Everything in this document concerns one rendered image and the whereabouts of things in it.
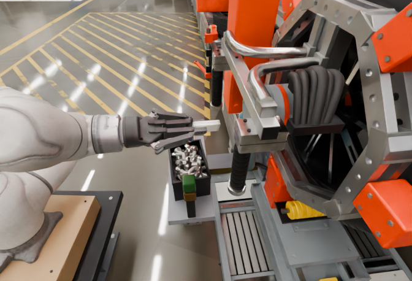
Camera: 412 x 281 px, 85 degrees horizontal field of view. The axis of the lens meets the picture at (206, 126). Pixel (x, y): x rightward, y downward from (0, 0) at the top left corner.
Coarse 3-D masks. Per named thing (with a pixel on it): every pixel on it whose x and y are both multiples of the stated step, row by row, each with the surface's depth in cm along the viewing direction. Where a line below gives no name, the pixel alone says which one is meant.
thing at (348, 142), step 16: (352, 48) 78; (352, 64) 83; (352, 80) 57; (352, 96) 57; (336, 112) 69; (352, 112) 57; (352, 128) 59; (304, 144) 84; (320, 144) 75; (336, 144) 65; (352, 144) 58; (304, 160) 79; (320, 160) 79; (336, 160) 67; (352, 160) 58; (320, 176) 73; (336, 176) 68
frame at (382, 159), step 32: (320, 0) 50; (352, 0) 46; (288, 32) 67; (352, 32) 41; (384, 96) 36; (384, 128) 36; (288, 160) 82; (384, 160) 37; (288, 192) 73; (320, 192) 63; (352, 192) 44
